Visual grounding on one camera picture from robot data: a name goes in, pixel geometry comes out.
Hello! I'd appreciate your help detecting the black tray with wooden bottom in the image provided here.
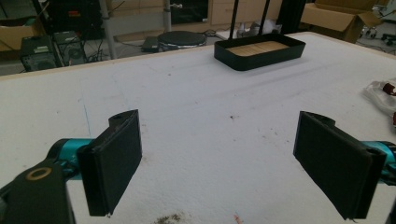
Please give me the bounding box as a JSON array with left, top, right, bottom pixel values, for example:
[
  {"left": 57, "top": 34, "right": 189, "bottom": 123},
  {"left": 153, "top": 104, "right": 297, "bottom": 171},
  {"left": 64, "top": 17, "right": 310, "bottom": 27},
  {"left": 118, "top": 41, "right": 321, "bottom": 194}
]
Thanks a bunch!
[{"left": 213, "top": 33, "right": 307, "bottom": 72}]

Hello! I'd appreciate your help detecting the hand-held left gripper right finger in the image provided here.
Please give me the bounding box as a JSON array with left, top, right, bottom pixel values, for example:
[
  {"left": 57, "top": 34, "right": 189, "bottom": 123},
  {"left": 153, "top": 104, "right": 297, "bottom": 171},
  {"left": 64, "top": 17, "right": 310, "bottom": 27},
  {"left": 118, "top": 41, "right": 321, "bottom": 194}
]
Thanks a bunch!
[{"left": 292, "top": 110, "right": 388, "bottom": 221}]

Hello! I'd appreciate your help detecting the open cardboard box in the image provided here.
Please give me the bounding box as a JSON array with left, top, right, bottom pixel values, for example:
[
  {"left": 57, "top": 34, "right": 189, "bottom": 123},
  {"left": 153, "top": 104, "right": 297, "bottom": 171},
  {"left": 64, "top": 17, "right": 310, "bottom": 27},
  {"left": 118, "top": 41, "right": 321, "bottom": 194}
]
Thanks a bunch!
[{"left": 300, "top": 0, "right": 385, "bottom": 44}]

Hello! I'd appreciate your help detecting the wooden cabinet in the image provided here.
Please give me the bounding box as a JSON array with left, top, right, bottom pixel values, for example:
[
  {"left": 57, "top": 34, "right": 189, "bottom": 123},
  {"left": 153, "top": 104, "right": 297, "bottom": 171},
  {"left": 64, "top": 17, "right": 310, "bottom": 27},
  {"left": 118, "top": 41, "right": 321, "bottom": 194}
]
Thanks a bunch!
[{"left": 210, "top": 0, "right": 283, "bottom": 26}]

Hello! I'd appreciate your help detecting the black metal stand rod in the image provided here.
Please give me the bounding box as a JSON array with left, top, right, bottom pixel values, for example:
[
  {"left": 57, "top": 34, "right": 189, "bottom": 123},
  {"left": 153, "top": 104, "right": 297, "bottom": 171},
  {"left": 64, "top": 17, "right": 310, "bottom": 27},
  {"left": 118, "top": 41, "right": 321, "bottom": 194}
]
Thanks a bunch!
[
  {"left": 228, "top": 0, "right": 240, "bottom": 40},
  {"left": 258, "top": 0, "right": 272, "bottom": 36}
]

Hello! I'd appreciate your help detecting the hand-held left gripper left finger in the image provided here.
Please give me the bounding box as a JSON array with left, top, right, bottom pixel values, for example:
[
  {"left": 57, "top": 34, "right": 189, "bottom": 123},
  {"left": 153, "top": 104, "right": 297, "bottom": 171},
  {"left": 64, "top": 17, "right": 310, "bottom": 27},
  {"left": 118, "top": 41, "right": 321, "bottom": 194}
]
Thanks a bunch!
[{"left": 77, "top": 108, "right": 143, "bottom": 217}]

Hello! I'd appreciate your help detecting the grey metal stand pole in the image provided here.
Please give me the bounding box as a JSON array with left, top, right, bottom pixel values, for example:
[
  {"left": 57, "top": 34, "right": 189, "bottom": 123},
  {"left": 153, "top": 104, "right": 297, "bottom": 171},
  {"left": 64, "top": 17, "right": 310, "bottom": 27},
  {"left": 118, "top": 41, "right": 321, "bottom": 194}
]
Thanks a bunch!
[
  {"left": 98, "top": 0, "right": 119, "bottom": 60},
  {"left": 163, "top": 0, "right": 173, "bottom": 33}
]

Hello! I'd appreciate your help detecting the clear plastic bag with red items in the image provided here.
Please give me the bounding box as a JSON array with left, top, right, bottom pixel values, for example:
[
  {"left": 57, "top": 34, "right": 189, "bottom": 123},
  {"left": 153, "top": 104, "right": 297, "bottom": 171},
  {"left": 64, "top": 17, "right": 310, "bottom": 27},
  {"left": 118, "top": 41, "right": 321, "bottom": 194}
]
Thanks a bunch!
[{"left": 361, "top": 77, "right": 396, "bottom": 127}]

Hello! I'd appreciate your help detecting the round black disc base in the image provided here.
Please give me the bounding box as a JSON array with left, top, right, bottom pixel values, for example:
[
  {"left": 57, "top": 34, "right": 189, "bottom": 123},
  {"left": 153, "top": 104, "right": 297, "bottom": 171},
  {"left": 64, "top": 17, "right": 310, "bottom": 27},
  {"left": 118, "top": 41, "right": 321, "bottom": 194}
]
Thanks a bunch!
[{"left": 157, "top": 30, "right": 208, "bottom": 51}]

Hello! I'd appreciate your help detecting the black power adapter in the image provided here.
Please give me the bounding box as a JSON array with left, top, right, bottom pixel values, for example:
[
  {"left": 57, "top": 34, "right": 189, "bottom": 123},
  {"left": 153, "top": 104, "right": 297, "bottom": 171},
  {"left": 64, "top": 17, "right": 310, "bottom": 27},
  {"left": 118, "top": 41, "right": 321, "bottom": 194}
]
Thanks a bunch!
[{"left": 141, "top": 35, "right": 161, "bottom": 53}]

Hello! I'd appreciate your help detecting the black computer case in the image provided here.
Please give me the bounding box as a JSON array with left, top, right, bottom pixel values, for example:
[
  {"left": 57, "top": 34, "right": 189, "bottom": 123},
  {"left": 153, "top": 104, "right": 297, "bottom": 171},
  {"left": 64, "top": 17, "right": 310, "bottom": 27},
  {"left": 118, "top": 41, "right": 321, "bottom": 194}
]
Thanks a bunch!
[{"left": 20, "top": 30, "right": 88, "bottom": 73}]

